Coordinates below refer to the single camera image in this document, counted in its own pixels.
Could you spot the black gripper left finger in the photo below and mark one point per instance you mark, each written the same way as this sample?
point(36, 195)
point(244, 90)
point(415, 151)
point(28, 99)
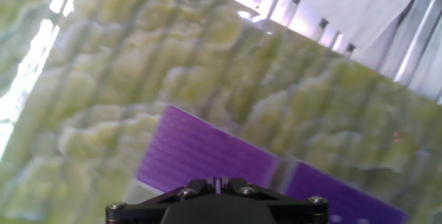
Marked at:
point(138, 210)

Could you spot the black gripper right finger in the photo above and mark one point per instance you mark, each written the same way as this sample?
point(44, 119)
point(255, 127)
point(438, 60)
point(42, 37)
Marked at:
point(297, 210)

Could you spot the small clear pipette tip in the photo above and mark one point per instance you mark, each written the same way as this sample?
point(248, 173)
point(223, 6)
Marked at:
point(218, 186)

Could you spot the green marble pattern mat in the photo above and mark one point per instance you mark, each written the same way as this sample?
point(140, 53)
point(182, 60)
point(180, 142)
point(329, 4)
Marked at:
point(172, 61)

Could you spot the white paper sheet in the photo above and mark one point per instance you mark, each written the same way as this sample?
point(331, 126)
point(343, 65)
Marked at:
point(345, 6)

